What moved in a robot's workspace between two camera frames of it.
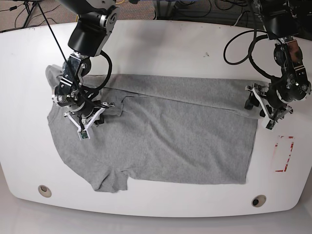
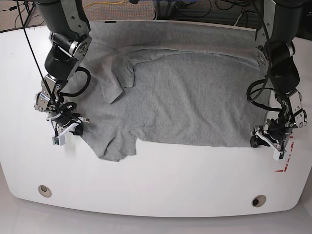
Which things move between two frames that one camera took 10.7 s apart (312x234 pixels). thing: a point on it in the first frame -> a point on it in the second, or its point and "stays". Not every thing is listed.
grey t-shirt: x=182 y=128 -> x=170 y=82
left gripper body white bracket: x=84 y=134 -> x=62 y=137
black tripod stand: x=29 y=5 stays
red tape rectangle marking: x=292 y=144 stays
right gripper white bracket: x=270 y=115 -> x=259 y=139
